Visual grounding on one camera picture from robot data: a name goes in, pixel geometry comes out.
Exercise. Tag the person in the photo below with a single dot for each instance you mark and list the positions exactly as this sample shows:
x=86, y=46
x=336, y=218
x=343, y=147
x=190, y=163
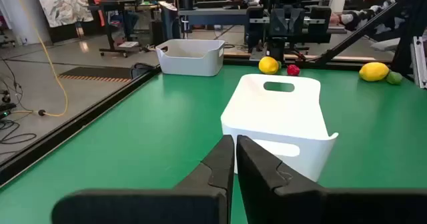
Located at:
x=362, y=17

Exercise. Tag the black rolling desk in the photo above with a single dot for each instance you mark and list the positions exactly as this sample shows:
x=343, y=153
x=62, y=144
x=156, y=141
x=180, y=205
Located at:
x=113, y=4

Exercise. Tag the yellow lemon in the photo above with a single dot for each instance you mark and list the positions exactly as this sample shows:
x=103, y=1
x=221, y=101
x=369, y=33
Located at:
x=268, y=65
x=373, y=72

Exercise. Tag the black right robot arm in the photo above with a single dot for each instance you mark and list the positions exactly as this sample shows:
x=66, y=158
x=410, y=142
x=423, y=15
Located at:
x=276, y=50

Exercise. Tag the black power box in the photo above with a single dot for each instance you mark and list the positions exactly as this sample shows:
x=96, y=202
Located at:
x=6, y=110

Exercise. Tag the green lime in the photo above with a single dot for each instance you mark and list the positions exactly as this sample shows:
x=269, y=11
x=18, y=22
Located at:
x=394, y=78

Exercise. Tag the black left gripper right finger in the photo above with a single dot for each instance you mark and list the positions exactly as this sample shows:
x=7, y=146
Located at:
x=283, y=204

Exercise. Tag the black mat striped edge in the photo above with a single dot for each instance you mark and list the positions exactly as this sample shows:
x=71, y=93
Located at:
x=100, y=72

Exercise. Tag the dark blue cabinet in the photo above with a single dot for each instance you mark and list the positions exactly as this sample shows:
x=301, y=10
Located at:
x=168, y=20

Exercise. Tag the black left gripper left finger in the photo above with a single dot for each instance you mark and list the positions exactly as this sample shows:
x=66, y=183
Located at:
x=200, y=204

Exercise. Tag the grey table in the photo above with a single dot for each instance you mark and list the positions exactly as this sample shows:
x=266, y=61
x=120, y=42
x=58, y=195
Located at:
x=213, y=16

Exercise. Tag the small black bracket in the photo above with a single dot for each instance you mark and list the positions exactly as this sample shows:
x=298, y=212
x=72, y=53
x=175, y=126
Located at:
x=138, y=70

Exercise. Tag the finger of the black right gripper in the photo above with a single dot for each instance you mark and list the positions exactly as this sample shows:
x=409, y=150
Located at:
x=278, y=25
x=297, y=25

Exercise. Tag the white plastic basket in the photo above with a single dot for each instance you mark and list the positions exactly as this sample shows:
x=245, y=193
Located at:
x=277, y=117
x=190, y=65

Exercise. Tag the leaf print cloth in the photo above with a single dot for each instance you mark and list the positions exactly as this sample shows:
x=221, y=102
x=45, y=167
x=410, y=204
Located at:
x=63, y=4

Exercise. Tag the aluminium frame post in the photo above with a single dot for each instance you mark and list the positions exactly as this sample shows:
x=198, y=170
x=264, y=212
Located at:
x=419, y=62

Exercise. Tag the red cherries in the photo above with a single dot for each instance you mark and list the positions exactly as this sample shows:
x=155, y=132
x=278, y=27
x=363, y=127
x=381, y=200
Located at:
x=293, y=70

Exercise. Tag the black diagonal frame strut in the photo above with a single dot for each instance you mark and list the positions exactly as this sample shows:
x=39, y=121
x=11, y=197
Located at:
x=360, y=30

